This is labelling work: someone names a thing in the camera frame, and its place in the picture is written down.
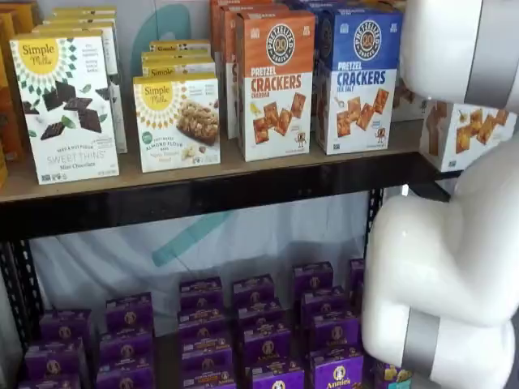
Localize wooden shelf board purple boxes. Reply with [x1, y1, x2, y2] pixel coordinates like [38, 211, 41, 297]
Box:
[152, 323, 183, 389]

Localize Simple Mills almond bars box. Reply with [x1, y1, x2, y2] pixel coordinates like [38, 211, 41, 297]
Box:
[148, 39, 212, 56]
[132, 72, 222, 174]
[140, 51, 217, 79]

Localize blue sea salt crackers box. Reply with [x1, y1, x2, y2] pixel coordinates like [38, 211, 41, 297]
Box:
[283, 0, 366, 135]
[315, 7, 405, 156]

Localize white backdrop sheet teal print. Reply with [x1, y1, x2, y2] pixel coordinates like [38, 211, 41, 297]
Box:
[28, 0, 372, 321]

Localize orange cheddar crackers box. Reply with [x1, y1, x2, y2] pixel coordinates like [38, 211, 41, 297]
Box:
[234, 10, 316, 162]
[209, 0, 277, 82]
[221, 3, 290, 141]

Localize purple Annie's box teal band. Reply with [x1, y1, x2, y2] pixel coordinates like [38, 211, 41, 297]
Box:
[349, 258, 366, 284]
[371, 361, 414, 389]

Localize wooden shelf board crackers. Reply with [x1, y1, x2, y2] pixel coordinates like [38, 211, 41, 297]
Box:
[0, 117, 439, 203]

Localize Simple Mills Sweet Thins box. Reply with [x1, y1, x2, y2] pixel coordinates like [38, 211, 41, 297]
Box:
[42, 14, 118, 25]
[31, 20, 129, 155]
[10, 29, 122, 186]
[51, 6, 118, 17]

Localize tall orange snack box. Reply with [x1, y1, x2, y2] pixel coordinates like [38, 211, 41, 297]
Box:
[0, 11, 26, 163]
[0, 1, 40, 36]

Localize yellow white honey mustard crackers box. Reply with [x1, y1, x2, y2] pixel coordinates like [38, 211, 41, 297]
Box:
[418, 99, 511, 173]

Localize black metal shelf rack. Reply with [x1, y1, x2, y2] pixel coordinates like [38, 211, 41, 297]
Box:
[0, 143, 463, 365]

